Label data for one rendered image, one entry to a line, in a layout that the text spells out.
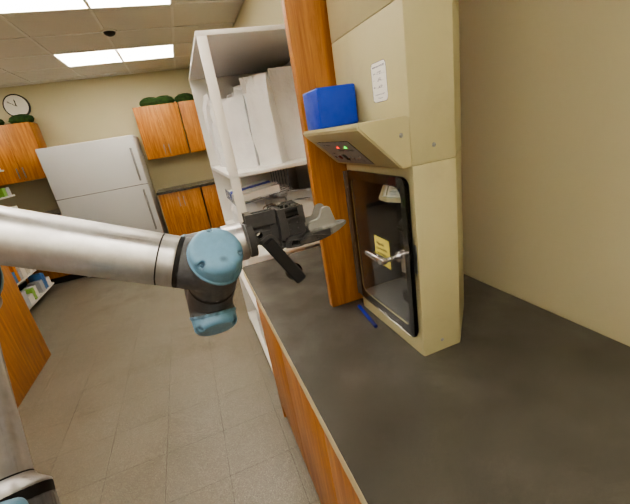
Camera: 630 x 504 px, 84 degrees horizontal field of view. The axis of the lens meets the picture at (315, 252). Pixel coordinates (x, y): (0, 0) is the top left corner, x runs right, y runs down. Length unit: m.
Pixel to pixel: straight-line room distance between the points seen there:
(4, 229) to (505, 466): 0.81
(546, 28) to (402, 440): 0.97
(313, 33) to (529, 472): 1.07
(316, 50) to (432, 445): 0.97
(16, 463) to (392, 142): 0.75
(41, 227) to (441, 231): 0.72
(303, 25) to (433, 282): 0.74
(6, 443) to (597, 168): 1.16
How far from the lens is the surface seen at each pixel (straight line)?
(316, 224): 0.71
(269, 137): 1.95
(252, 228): 0.67
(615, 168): 1.02
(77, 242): 0.53
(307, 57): 1.08
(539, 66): 1.11
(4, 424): 0.63
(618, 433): 0.86
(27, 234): 0.55
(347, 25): 0.97
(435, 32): 0.81
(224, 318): 0.61
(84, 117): 6.32
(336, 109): 0.90
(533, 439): 0.81
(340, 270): 1.16
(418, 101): 0.77
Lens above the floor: 1.52
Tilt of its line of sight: 19 degrees down
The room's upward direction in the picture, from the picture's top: 10 degrees counter-clockwise
